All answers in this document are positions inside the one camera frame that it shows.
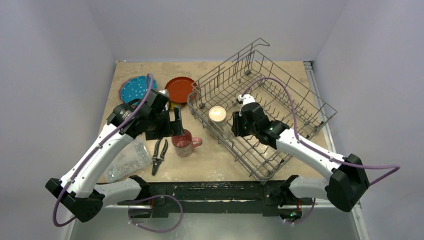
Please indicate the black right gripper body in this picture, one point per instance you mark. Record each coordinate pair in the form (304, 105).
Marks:
(236, 124)

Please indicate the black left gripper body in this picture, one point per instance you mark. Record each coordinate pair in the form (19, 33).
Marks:
(161, 125)

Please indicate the pink ghost pattern mug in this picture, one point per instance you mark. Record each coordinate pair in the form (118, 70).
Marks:
(185, 144)

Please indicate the tall cream seahorse cup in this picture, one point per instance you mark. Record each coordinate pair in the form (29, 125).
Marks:
(217, 119)

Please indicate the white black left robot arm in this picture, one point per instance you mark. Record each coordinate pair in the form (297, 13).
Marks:
(78, 190)

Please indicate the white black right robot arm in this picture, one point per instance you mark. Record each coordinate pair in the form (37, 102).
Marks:
(345, 180)

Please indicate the yellow plate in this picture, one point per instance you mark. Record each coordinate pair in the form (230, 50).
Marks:
(172, 105)

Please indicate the clear plastic screw box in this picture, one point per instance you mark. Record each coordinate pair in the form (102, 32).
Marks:
(132, 158)

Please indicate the orange fluted plate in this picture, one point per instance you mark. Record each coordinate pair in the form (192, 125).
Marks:
(181, 89)

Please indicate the blue polka dot plate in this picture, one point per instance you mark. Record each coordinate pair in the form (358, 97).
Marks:
(133, 90)

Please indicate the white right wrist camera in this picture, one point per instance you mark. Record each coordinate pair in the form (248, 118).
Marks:
(244, 99)

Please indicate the black grey wire stripper pliers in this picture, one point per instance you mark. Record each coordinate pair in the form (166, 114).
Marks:
(158, 156)

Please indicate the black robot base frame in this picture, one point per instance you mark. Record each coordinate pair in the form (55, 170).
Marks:
(270, 199)

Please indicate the aluminium rail right side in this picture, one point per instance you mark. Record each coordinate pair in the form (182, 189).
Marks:
(356, 212)

